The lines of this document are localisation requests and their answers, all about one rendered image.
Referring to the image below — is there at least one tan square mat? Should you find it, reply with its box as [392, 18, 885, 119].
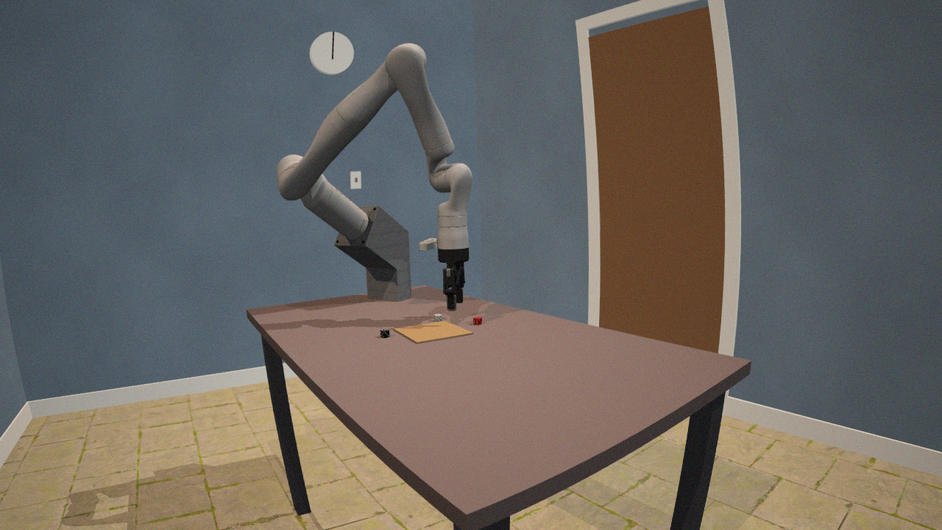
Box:
[394, 321, 473, 344]

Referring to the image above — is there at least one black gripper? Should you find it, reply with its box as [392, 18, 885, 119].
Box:
[438, 248, 469, 311]

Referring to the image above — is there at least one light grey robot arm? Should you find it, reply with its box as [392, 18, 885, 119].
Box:
[277, 43, 472, 250]

